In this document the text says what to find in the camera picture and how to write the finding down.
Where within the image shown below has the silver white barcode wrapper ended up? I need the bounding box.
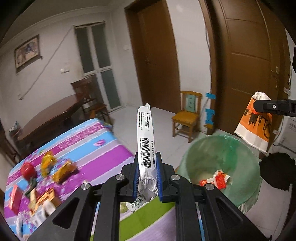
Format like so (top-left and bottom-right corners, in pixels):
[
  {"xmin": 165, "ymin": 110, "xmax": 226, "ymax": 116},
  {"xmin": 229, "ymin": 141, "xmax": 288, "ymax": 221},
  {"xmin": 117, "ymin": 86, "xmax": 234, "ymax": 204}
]
[{"xmin": 126, "ymin": 103, "xmax": 158, "ymax": 212}]

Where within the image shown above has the orange white paper bag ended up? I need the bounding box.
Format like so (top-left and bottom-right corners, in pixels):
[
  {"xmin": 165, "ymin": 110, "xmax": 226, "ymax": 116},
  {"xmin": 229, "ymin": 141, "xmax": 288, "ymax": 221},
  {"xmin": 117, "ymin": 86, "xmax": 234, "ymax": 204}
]
[{"xmin": 234, "ymin": 91, "xmax": 272, "ymax": 154}]

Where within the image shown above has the red white cigarette box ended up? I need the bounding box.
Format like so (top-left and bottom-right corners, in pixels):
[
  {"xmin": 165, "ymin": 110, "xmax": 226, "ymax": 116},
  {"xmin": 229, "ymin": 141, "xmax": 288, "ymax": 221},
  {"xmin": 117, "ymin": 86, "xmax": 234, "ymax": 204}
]
[{"xmin": 199, "ymin": 170, "xmax": 232, "ymax": 190}]

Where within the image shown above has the green lined trash bin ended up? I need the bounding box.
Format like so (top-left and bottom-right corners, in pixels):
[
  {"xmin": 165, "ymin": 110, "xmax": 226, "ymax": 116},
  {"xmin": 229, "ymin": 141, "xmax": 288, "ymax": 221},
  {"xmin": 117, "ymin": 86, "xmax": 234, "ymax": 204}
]
[{"xmin": 177, "ymin": 135, "xmax": 262, "ymax": 214}]

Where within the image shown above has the white appliance box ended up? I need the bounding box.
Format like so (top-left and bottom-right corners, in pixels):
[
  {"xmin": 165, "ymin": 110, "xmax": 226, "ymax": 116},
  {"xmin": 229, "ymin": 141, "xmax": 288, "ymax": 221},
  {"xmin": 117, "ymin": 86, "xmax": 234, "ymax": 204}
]
[{"xmin": 274, "ymin": 116, "xmax": 296, "ymax": 153}]

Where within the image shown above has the colourful striped tablecloth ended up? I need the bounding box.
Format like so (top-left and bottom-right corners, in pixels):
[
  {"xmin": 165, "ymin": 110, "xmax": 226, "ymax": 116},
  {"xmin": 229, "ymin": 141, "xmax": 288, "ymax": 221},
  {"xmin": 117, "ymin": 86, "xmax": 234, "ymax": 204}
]
[{"xmin": 4, "ymin": 119, "xmax": 176, "ymax": 240}]

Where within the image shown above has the black bag on floor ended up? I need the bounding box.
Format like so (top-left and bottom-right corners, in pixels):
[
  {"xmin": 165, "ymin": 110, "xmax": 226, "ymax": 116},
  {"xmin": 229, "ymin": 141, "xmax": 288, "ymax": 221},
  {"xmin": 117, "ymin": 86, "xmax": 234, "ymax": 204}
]
[{"xmin": 259, "ymin": 152, "xmax": 295, "ymax": 191}]

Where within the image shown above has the orange snack bag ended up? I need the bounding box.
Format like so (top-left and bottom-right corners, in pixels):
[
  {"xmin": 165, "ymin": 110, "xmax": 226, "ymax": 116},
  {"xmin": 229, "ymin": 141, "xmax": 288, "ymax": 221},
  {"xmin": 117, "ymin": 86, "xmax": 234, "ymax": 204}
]
[{"xmin": 52, "ymin": 161, "xmax": 77, "ymax": 183}]

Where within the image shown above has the brown wooden door right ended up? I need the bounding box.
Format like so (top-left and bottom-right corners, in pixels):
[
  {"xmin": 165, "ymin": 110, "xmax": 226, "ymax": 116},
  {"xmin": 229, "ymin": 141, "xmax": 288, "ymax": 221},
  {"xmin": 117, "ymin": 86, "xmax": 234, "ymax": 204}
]
[{"xmin": 200, "ymin": 1, "xmax": 290, "ymax": 133}]

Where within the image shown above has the brown wooden door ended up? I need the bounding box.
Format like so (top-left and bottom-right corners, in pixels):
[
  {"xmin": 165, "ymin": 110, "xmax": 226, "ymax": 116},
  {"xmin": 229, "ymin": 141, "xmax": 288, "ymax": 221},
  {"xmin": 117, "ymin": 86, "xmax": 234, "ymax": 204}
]
[
  {"xmin": 200, "ymin": 1, "xmax": 290, "ymax": 133},
  {"xmin": 125, "ymin": 1, "xmax": 181, "ymax": 113}
]

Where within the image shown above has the small yellow wooden chair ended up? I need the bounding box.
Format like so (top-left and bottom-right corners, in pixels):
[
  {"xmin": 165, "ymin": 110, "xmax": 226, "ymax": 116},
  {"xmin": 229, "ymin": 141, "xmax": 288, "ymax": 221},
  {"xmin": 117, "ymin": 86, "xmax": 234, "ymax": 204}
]
[{"xmin": 171, "ymin": 90, "xmax": 203, "ymax": 143}]

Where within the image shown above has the yellow snack wrapper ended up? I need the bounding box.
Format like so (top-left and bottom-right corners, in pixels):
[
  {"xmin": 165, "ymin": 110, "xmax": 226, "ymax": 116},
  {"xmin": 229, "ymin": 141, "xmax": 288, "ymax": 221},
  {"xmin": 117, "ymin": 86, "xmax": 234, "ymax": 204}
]
[{"xmin": 41, "ymin": 151, "xmax": 57, "ymax": 177}]

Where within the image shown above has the dark wooden dining chair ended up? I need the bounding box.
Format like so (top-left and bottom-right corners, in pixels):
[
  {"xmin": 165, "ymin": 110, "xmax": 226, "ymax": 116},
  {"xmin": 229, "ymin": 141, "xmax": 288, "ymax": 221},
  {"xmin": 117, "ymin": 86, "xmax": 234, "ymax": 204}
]
[{"xmin": 71, "ymin": 74, "xmax": 113, "ymax": 126}]

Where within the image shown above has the dark wooden dining table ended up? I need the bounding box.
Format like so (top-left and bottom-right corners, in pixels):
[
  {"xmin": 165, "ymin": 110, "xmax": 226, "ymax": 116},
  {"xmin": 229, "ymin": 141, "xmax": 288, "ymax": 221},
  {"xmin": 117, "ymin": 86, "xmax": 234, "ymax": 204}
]
[{"xmin": 18, "ymin": 94, "xmax": 83, "ymax": 147}]

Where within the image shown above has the brown cardboard box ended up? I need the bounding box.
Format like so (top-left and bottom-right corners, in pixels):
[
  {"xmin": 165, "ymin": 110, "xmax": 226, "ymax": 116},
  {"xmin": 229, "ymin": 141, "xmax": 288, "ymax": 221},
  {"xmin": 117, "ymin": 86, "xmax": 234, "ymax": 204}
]
[{"xmin": 28, "ymin": 187, "xmax": 55, "ymax": 216}]

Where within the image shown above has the red apple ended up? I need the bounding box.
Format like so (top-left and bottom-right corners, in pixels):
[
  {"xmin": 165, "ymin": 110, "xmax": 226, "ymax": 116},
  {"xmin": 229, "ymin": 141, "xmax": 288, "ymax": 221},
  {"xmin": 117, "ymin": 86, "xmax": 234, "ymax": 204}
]
[{"xmin": 21, "ymin": 162, "xmax": 37, "ymax": 181}]

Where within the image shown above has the red small box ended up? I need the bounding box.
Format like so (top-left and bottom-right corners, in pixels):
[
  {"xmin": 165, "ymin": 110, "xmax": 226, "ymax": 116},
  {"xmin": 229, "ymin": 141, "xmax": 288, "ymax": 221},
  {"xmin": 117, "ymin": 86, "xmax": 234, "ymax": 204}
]
[{"xmin": 8, "ymin": 185, "xmax": 23, "ymax": 215}]

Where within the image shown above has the glass balcony door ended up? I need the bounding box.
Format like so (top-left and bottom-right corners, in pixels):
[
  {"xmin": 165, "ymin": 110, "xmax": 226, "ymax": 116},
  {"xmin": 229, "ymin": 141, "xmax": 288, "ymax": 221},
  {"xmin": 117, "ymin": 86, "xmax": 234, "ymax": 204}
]
[{"xmin": 74, "ymin": 22, "xmax": 121, "ymax": 111}]

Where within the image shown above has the brown wooden door middle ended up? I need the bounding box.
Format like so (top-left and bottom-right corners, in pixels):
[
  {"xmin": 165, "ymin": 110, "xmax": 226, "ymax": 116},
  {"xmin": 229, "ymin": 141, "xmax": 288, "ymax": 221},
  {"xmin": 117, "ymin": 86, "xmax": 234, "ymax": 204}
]
[{"xmin": 125, "ymin": 1, "xmax": 181, "ymax": 113}]

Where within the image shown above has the blue tape cable strip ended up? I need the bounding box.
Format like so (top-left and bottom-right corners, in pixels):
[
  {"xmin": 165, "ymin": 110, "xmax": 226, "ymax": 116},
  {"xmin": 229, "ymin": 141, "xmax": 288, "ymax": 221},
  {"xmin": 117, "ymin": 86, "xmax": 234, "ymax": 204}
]
[{"xmin": 204, "ymin": 92, "xmax": 216, "ymax": 135}]

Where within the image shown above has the framed wall picture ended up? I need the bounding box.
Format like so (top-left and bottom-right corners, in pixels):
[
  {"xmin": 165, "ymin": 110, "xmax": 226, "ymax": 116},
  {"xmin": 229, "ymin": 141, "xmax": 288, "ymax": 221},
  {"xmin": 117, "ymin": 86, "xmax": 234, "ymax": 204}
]
[{"xmin": 14, "ymin": 35, "xmax": 42, "ymax": 73}]

